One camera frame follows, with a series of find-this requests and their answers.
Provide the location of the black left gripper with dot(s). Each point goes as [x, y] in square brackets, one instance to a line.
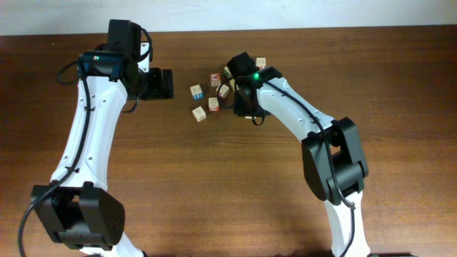
[158, 91]

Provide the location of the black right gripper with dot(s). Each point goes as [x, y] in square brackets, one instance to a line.
[237, 102]

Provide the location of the red sided wooden block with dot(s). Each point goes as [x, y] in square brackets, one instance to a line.
[213, 104]

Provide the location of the plain Y wooden block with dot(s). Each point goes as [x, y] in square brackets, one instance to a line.
[199, 114]

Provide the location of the yellow framed I block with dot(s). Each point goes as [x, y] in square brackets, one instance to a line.
[233, 85]

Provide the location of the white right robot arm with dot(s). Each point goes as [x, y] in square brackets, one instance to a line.
[334, 163]

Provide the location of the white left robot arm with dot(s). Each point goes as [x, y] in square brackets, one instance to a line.
[75, 208]

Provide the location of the plain I wooden block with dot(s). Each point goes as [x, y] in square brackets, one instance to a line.
[222, 91]

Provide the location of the blue framed wooden block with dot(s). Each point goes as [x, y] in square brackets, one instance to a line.
[196, 92]

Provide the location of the green framed wooden block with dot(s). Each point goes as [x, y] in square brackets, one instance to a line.
[227, 72]

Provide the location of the red framed A block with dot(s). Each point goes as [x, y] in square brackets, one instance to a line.
[215, 79]

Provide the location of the red bottomed far block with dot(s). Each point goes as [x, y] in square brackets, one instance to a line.
[261, 63]

